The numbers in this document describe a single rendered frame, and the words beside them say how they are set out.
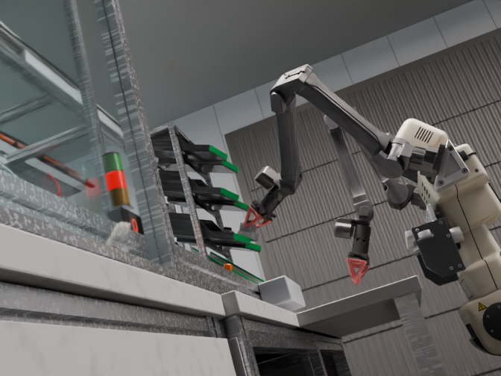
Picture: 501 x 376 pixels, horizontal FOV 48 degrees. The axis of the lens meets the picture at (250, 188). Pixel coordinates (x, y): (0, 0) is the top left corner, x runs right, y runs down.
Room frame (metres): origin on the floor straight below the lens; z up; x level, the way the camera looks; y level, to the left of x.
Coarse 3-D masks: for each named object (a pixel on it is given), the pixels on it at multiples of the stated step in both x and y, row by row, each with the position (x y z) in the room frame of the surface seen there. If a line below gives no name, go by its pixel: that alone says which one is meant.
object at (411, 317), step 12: (396, 300) 1.21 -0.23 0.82; (408, 300) 1.20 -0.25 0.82; (408, 312) 1.21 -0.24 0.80; (420, 312) 1.20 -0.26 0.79; (408, 324) 1.21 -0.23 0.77; (420, 324) 1.20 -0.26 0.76; (408, 336) 1.21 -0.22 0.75; (420, 336) 1.21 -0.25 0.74; (420, 348) 1.21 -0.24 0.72; (432, 348) 1.20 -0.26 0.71; (420, 360) 1.21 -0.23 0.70; (432, 360) 1.20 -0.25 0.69; (420, 372) 1.21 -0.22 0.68; (432, 372) 1.21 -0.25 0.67
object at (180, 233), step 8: (176, 216) 1.79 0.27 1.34; (184, 216) 1.78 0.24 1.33; (176, 224) 1.79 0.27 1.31; (184, 224) 1.78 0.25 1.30; (200, 224) 1.76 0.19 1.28; (208, 224) 1.89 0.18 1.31; (176, 232) 1.79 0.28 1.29; (184, 232) 1.78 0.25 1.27; (192, 232) 1.77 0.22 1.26; (208, 232) 1.75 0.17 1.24; (216, 232) 1.74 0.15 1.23; (224, 232) 1.74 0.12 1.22; (216, 240) 1.83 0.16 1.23; (224, 240) 1.78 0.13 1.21; (232, 240) 1.75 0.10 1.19; (240, 240) 1.77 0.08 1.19; (248, 240) 1.83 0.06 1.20
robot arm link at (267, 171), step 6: (264, 168) 1.82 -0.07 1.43; (270, 168) 1.82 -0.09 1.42; (258, 174) 1.85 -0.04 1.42; (264, 174) 1.81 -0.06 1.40; (270, 174) 1.81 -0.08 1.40; (276, 174) 1.83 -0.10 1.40; (258, 180) 1.83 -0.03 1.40; (264, 180) 1.83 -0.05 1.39; (270, 180) 1.82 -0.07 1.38; (276, 180) 1.82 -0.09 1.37; (264, 186) 1.85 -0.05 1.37; (270, 186) 1.84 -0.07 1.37; (288, 186) 1.79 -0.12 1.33; (282, 192) 1.81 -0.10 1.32; (288, 192) 1.80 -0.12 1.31
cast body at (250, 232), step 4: (248, 220) 1.92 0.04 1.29; (240, 224) 1.93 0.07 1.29; (240, 228) 1.93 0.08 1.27; (244, 228) 1.92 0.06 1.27; (248, 228) 1.91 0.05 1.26; (252, 228) 1.92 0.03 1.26; (240, 232) 1.93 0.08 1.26; (244, 232) 1.92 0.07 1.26; (248, 232) 1.91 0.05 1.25; (252, 232) 1.91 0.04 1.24; (248, 236) 1.91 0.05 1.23; (252, 236) 1.91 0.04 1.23; (256, 236) 1.94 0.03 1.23; (252, 240) 1.93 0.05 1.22; (256, 240) 1.94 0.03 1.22
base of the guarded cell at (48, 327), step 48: (0, 240) 0.31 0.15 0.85; (48, 240) 0.36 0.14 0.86; (0, 288) 0.32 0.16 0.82; (48, 288) 0.38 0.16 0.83; (96, 288) 0.42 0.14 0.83; (144, 288) 0.51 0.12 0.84; (192, 288) 0.65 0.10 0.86; (0, 336) 0.30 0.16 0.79; (48, 336) 0.35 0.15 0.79; (96, 336) 0.41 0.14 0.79; (144, 336) 0.49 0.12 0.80; (192, 336) 0.62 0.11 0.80
